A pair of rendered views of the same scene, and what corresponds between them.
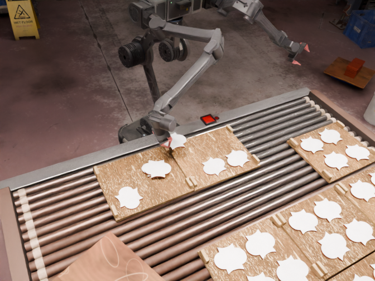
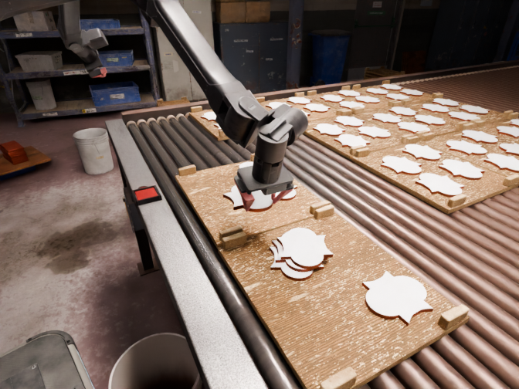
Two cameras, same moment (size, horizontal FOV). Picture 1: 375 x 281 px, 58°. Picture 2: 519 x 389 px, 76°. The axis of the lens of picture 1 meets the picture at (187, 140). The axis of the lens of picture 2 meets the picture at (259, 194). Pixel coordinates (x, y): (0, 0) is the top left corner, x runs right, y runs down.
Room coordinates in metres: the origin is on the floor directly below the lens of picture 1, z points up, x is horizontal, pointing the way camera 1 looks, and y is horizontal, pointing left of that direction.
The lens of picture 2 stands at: (1.19, 0.74, 1.46)
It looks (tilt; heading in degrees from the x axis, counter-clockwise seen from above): 31 degrees down; 275
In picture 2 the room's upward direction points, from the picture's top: straight up
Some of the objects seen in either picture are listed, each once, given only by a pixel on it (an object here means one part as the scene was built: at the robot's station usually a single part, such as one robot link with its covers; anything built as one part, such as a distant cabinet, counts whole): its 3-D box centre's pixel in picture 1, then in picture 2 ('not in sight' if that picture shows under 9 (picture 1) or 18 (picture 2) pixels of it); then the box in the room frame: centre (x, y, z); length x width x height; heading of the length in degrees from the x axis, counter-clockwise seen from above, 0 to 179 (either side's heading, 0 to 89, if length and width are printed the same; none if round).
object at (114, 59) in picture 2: not in sight; (114, 58); (3.62, -4.02, 0.72); 0.50 x 0.38 x 0.16; 19
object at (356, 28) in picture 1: (368, 28); not in sight; (4.94, -2.51, 0.19); 0.50 x 0.41 x 0.37; 19
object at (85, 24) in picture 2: not in sight; (98, 24); (3.69, -3.92, 1.14); 0.50 x 0.38 x 0.11; 35
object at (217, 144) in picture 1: (212, 155); (247, 193); (1.31, -0.15, 0.93); 0.41 x 0.35 x 0.02; 121
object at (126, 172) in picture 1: (142, 179); (327, 280); (1.09, 0.21, 0.93); 0.41 x 0.35 x 0.02; 122
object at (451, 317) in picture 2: (114, 211); (453, 316); (0.87, 0.30, 0.95); 0.06 x 0.02 x 0.03; 32
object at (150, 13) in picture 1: (151, 19); not in sight; (1.81, 0.26, 1.45); 0.09 x 0.08 x 0.12; 136
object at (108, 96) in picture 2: not in sight; (114, 93); (3.69, -3.97, 0.25); 0.62 x 0.42 x 0.22; 34
